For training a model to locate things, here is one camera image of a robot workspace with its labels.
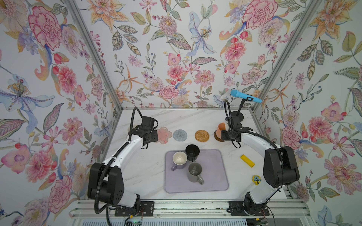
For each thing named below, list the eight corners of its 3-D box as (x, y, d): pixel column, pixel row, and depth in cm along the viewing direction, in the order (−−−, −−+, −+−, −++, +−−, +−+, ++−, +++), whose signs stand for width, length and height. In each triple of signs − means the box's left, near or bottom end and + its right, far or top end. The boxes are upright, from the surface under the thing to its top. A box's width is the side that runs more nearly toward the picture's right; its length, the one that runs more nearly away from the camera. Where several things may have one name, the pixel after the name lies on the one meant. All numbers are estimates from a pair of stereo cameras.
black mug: (182, 159, 95) (182, 151, 86) (189, 149, 99) (190, 141, 91) (193, 166, 91) (194, 159, 83) (200, 156, 96) (202, 148, 88)
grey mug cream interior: (171, 172, 87) (170, 167, 82) (172, 156, 94) (171, 151, 88) (187, 172, 88) (187, 167, 82) (186, 156, 94) (187, 151, 88)
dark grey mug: (188, 185, 82) (188, 180, 75) (187, 168, 89) (188, 162, 81) (201, 185, 83) (203, 180, 75) (200, 168, 89) (201, 162, 81)
